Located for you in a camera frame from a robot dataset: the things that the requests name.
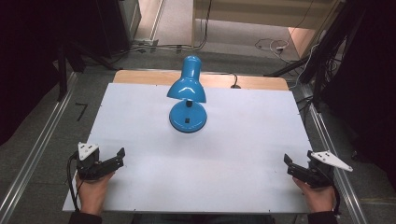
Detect black floor cables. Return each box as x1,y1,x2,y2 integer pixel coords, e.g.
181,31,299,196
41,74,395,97
108,0,213,64

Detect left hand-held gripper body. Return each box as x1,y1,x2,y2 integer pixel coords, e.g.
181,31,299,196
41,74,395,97
76,141,117,182

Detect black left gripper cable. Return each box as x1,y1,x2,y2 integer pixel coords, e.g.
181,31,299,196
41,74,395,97
65,151,82,213

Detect person's left hand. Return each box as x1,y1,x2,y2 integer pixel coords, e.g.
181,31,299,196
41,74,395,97
75,171,116,217

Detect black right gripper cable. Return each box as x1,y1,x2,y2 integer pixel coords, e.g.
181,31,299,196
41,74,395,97
330,182,342,217

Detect black curtain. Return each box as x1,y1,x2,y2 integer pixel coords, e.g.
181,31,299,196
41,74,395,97
311,0,396,188
0,0,132,147

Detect person's right hand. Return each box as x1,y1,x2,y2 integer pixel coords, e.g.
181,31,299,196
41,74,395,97
291,176,337,215

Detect grey power strip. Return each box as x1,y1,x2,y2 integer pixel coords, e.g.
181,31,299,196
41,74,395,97
131,37,160,49

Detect aluminium floor rail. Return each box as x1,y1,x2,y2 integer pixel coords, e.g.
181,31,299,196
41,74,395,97
0,72,78,224
299,83,370,224

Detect black lamp cable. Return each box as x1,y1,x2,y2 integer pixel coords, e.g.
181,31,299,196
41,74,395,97
217,72,243,91

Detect blue desk lamp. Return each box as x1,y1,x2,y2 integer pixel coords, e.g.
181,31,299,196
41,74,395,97
166,55,208,134

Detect black metal stand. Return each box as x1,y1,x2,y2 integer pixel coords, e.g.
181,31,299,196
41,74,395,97
56,40,120,103

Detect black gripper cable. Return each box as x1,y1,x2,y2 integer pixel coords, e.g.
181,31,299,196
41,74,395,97
65,151,82,213
330,182,342,217

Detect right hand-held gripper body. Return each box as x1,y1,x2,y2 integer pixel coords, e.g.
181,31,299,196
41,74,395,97
305,149,354,189

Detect white floor cable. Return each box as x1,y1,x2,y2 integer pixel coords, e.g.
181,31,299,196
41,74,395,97
254,37,301,64

